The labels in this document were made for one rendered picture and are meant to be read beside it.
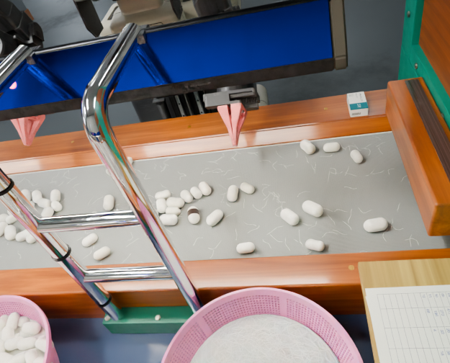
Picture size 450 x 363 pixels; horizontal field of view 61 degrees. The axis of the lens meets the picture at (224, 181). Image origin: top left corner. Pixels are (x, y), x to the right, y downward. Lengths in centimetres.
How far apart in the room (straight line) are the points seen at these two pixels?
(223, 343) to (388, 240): 30
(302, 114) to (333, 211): 27
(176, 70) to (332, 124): 45
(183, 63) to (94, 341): 50
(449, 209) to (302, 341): 26
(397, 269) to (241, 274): 22
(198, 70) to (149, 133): 50
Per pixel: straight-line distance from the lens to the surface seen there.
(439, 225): 59
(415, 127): 67
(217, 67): 46
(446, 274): 60
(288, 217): 67
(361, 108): 84
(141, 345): 71
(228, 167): 81
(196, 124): 91
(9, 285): 80
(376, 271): 58
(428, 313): 56
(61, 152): 104
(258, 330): 59
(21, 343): 74
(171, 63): 47
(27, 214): 51
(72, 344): 78
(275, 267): 60
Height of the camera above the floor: 127
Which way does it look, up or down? 43 degrees down
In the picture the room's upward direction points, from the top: 18 degrees counter-clockwise
